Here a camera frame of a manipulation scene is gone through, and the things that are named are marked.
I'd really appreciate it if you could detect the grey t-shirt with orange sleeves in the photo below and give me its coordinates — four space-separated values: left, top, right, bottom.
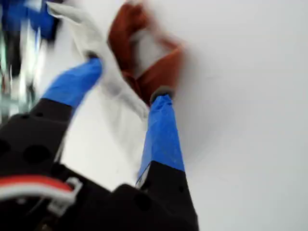
45 0 187 121

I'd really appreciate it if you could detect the red and white wire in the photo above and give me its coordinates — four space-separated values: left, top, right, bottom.
0 174 84 217

